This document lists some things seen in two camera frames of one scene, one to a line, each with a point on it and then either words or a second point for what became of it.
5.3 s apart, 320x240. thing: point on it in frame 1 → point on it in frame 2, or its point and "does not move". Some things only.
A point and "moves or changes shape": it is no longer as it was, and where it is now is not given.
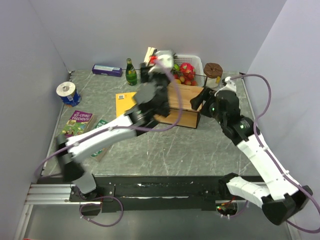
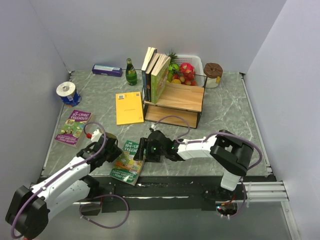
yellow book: (124, 101) does not move
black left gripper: (146, 75) → (117, 151)
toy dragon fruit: (187, 68) does not move
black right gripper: (207, 95) → (144, 143)
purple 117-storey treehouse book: (79, 123) does not move
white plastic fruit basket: (196, 62) does not move
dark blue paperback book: (151, 52) does not move
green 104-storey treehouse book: (99, 155) moves or changes shape
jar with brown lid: (213, 72) does not move
